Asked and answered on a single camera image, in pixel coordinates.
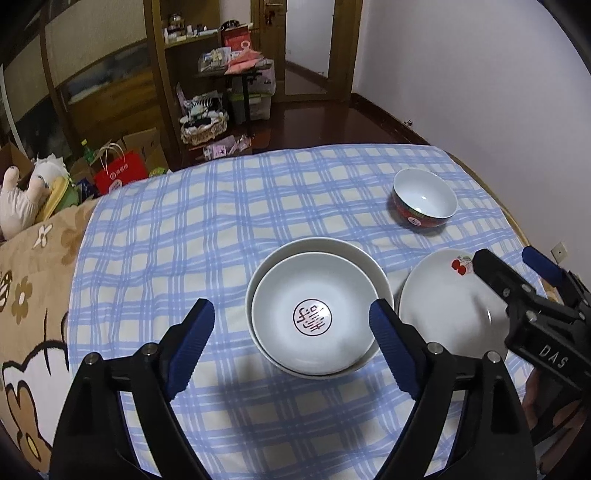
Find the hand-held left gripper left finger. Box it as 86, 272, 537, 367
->
48, 298, 216, 480

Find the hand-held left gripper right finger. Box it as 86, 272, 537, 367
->
368, 298, 540, 480

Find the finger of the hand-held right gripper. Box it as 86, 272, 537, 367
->
472, 248, 550, 326
522, 246, 591, 315

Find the white cherry print plate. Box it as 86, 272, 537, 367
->
398, 248, 513, 391

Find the large bowl with red seal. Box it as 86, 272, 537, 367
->
251, 252, 382, 376

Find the small red patterned bowl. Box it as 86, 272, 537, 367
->
392, 167, 458, 230

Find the plain white bowl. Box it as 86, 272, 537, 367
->
245, 237, 394, 380

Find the person's right hand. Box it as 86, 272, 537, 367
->
523, 368, 591, 480

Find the blue plaid cloth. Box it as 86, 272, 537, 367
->
67, 145, 555, 480

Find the red paper bag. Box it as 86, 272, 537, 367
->
93, 144, 149, 198

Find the pink packet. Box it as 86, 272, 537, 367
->
203, 135, 254, 161

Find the brown cardboard box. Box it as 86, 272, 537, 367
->
0, 141, 35, 185
113, 128, 169, 172

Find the wicker basket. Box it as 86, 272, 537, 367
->
179, 92, 230, 147

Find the white plush toy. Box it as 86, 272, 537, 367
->
0, 156, 70, 237

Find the striped black white cloth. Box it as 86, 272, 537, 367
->
185, 92, 225, 125

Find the clear plastic storage box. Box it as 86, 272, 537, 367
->
229, 62, 276, 123

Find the black stand table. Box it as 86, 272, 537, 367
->
196, 58, 274, 123

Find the wooden shelf cabinet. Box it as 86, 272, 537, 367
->
0, 0, 252, 171

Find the pink paper sheet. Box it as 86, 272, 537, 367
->
225, 48, 264, 75

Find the red cardboard box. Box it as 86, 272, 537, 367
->
221, 27, 254, 51

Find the group of small shelf jars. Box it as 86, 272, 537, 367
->
164, 13, 220, 44

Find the wooden door frame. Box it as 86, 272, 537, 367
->
252, 0, 363, 103

